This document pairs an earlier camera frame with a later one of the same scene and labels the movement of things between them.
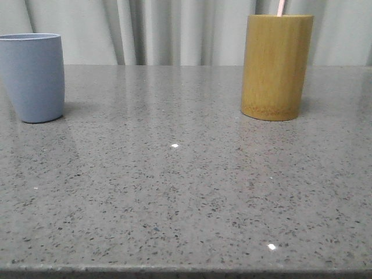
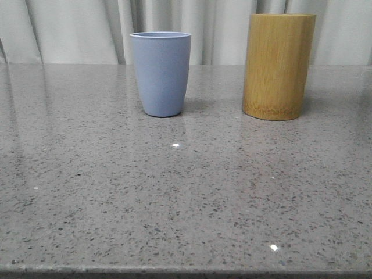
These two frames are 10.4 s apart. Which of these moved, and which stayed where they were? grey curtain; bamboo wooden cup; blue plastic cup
Moved: blue plastic cup
Stayed: grey curtain; bamboo wooden cup
